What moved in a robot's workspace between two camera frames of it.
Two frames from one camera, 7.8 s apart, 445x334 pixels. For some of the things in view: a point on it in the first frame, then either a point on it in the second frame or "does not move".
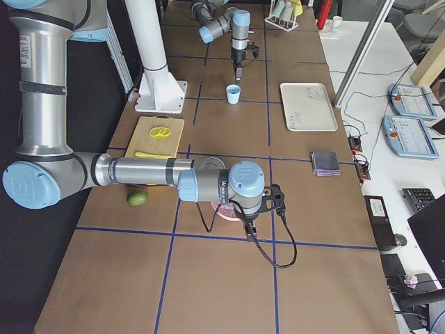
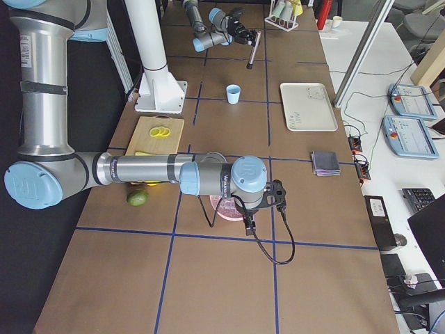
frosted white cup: (286, 12) does not move
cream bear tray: (308, 107) does not move
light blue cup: (233, 93) does not move
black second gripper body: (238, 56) to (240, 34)
